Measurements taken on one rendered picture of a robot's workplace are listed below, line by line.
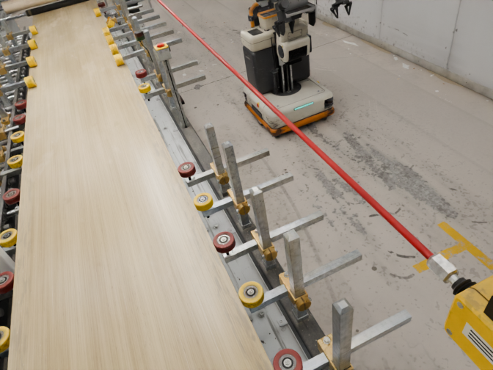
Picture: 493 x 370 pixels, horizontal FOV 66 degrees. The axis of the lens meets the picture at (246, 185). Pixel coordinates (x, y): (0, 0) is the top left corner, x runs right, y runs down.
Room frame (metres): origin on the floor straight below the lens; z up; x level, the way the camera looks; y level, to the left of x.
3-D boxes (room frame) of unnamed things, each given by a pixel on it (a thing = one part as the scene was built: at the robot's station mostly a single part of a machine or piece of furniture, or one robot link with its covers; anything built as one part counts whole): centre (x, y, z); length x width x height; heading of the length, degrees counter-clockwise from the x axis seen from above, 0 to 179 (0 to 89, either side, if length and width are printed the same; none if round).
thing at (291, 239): (0.69, -0.09, 0.90); 0.04 x 0.04 x 0.48; 16
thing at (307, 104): (3.13, -0.53, 0.16); 0.67 x 0.64 x 0.25; 16
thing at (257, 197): (0.93, -0.03, 0.88); 0.04 x 0.04 x 0.48; 16
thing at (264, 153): (1.46, 0.07, 0.81); 0.43 x 0.03 x 0.04; 106
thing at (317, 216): (0.98, -0.07, 0.80); 0.43 x 0.03 x 0.04; 106
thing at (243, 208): (1.19, 0.05, 0.83); 0.14 x 0.06 x 0.05; 16
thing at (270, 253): (0.95, -0.02, 0.81); 0.14 x 0.06 x 0.05; 16
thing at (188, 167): (1.41, 0.26, 0.85); 0.08 x 0.08 x 0.11
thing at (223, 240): (0.93, 0.12, 0.85); 0.08 x 0.08 x 0.11
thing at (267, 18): (3.24, -0.50, 0.87); 0.23 x 0.15 x 0.11; 106
